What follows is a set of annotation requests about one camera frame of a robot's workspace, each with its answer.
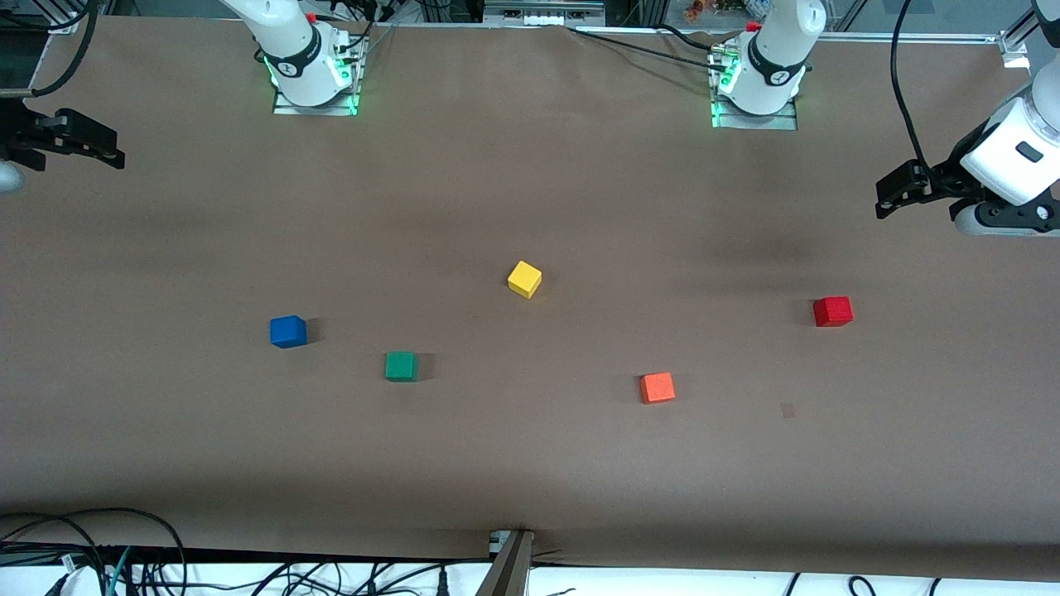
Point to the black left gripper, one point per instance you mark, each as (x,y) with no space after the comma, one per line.
(943,178)

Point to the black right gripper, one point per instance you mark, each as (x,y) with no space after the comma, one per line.
(18,132)

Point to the red wooden block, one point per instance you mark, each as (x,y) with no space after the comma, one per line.
(832,312)

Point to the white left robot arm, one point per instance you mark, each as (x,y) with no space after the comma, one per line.
(774,58)

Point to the blue wooden block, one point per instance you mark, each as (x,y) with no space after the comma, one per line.
(287,332)

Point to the orange wooden block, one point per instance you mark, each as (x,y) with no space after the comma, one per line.
(657,388)

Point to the green wooden block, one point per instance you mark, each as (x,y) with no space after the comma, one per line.
(401,367)

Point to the yellow wooden block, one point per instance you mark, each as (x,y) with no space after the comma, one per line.
(524,278)

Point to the grey power strip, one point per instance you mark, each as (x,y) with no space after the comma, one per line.
(542,15)

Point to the brown paper table cover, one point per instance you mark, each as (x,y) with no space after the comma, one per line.
(530,455)

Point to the white desk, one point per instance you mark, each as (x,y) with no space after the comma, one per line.
(662,586)

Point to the aluminium corner bracket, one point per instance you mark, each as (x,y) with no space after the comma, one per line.
(1015,50)
(65,23)

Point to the aluminium rail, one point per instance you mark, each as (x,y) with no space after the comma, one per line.
(911,37)

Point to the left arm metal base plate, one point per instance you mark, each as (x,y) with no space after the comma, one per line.
(754,122)

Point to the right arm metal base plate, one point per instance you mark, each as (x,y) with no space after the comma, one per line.
(315,110)

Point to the aluminium camera post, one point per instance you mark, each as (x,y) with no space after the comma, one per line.
(507,571)

